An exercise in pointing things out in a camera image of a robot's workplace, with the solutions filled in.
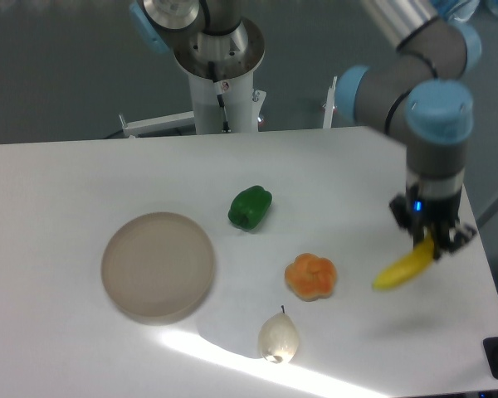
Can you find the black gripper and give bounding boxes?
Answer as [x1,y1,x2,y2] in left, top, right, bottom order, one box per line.
[389,176,477,260]

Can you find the yellow banana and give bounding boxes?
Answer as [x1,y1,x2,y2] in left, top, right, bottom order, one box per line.
[372,235,435,291]

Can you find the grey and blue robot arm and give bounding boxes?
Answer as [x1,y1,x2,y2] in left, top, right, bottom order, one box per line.
[129,1,481,258]

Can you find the orange knotted bread roll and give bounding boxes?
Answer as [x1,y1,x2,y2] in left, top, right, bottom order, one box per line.
[284,253,338,301]

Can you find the green bell pepper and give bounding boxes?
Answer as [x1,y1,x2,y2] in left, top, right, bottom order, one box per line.
[227,185,272,231]

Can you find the pale white pear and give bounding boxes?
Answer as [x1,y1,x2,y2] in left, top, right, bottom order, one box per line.
[257,306,300,365]

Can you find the blue plastic bag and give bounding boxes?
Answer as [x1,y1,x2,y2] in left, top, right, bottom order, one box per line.
[430,0,481,23]

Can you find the beige round plate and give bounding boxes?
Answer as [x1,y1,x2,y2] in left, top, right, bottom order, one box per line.
[100,212,216,325]

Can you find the white right mounting bracket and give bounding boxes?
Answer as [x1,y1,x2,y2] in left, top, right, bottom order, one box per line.
[322,75,338,129]

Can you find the white mounting bracket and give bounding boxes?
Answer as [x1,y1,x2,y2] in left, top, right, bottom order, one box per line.
[119,111,194,138]
[322,75,338,129]

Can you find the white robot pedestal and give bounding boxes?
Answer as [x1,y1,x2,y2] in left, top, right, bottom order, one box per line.
[173,20,267,135]

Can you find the white left mounting bracket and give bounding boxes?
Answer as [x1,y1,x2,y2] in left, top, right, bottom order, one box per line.
[119,111,194,138]

